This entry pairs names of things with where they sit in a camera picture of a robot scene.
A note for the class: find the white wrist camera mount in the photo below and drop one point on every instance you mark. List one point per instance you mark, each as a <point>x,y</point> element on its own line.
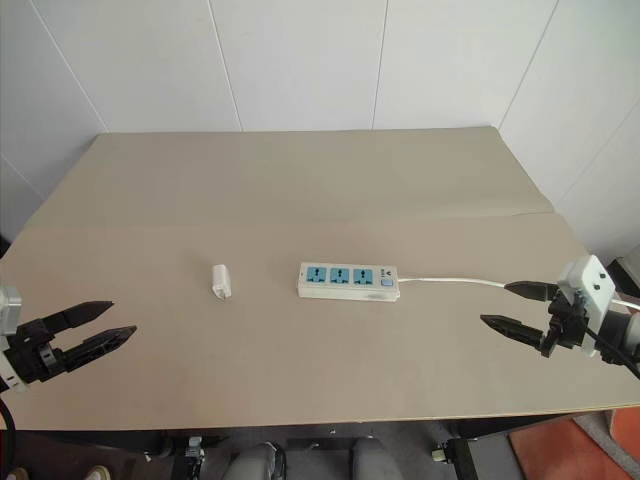
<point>590,282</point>
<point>9,311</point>

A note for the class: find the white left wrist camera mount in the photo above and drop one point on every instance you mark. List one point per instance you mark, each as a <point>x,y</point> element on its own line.
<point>9,311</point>

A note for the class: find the grey rounded shape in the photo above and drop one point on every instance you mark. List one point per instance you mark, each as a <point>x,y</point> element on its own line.
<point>256,462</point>

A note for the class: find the white plug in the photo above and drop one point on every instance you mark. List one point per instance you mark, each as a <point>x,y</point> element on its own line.
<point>221,281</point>

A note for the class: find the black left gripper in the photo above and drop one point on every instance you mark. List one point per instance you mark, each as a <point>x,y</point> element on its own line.
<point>31,357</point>

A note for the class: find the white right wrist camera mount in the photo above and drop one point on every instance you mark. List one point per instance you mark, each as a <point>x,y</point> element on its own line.
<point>590,282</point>

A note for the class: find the black table frame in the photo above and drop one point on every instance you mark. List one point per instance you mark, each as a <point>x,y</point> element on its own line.
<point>310,430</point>

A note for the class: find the beige shoe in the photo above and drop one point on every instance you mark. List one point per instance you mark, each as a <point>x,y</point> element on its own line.
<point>18,474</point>
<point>97,473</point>

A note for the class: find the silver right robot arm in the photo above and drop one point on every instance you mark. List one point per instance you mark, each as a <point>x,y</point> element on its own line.
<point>625,330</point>

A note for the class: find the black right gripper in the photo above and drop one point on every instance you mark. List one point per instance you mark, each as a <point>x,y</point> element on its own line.
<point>567,322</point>

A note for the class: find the white power strip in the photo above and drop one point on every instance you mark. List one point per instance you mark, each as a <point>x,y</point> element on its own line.
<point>347,282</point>

